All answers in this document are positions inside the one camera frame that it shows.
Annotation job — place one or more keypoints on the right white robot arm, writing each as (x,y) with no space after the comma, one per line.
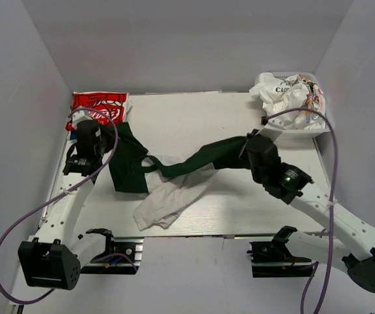
(351,246)

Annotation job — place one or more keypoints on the white plastic basket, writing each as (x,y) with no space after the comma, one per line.
(305,134)

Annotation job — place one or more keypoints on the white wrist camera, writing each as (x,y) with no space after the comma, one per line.
(270,128)
(77,117)

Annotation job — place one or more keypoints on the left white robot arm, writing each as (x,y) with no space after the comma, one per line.
(54,257)

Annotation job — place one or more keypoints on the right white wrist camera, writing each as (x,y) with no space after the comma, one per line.
(270,128)

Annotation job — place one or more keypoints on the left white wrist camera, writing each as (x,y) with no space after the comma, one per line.
(77,117)

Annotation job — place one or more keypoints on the green and white t shirt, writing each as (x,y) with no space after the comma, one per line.
(170,183)

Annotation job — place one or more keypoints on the folded blue shirt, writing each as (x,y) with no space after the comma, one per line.
(72,136)

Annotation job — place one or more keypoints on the folded red coca-cola shirt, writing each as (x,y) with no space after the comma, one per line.
(109,103)

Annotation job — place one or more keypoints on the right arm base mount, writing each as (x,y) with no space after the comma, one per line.
(271,259)

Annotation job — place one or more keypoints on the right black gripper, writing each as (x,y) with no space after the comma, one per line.
(249,135)

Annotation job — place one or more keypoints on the folded white shirt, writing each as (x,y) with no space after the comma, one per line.
(127,110)

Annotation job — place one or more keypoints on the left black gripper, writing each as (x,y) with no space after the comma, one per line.
(111,143)

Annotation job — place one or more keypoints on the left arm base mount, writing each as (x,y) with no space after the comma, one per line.
(114,255)

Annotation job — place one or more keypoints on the white colourful print t shirt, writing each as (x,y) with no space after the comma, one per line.
(292,101)

